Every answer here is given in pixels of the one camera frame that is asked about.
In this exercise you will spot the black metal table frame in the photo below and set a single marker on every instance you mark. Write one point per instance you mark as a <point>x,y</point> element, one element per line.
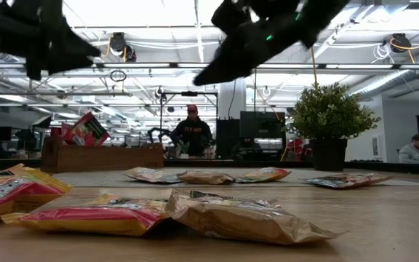
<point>9,163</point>

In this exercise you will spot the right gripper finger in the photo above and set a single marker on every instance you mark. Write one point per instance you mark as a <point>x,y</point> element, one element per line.
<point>231,65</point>

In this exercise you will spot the orange tea packet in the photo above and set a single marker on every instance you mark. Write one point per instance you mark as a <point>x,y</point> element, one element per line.
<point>264,175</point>
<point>13,196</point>
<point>86,218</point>

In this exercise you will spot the grey woven placemat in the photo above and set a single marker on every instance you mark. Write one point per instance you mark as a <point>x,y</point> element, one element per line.
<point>86,178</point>

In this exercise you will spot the green potted plant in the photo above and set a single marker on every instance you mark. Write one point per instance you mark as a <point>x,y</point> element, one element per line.
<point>329,116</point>

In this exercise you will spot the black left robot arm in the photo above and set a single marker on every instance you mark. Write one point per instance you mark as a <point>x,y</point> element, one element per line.
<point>6,25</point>

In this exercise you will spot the wooden compartment tea box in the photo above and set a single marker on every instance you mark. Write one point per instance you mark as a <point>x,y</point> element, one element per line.
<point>104,160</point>

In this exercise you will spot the person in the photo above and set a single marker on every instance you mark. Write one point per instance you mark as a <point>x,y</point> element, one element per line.
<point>411,153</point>
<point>192,134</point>

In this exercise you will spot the black cabinet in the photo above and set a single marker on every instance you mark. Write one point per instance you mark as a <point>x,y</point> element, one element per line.
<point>227,138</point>

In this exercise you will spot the beige tea packet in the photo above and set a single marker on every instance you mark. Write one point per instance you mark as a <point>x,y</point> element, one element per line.
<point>206,177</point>
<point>151,175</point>
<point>238,222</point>

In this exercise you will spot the red strawberry tea packet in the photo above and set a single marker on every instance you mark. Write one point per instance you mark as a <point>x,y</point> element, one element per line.
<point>65,132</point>
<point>347,180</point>
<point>86,132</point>

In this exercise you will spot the large black monitor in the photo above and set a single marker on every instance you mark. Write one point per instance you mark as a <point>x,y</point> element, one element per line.
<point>262,125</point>

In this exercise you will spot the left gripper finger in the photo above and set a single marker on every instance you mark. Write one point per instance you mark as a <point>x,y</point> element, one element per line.
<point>78,45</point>
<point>71,65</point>

